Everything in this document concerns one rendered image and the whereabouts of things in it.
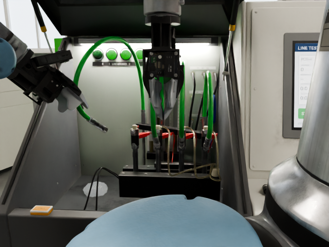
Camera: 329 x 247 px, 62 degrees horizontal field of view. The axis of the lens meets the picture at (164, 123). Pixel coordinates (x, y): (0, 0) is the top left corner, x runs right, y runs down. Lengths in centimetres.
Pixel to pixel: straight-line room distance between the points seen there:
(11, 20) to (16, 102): 261
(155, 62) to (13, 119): 340
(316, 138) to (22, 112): 384
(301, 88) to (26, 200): 94
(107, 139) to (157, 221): 111
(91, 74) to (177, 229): 111
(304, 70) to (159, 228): 90
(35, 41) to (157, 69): 537
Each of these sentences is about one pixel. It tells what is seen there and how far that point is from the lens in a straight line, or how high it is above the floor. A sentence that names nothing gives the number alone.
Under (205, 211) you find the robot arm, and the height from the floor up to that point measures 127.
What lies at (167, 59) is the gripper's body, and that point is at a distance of 54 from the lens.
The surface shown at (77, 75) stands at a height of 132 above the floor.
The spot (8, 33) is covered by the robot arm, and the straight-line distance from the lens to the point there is 74.
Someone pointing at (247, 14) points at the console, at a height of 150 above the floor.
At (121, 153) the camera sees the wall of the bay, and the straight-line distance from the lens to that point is 128.
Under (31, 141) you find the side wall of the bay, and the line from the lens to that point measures 98.
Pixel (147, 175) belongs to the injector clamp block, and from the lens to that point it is 95.
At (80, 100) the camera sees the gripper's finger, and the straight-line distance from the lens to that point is 79.
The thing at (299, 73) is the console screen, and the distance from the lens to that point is 101.
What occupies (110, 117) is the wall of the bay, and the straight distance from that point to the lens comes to 125.
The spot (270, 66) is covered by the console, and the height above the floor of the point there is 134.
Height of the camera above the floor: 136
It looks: 13 degrees down
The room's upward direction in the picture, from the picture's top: straight up
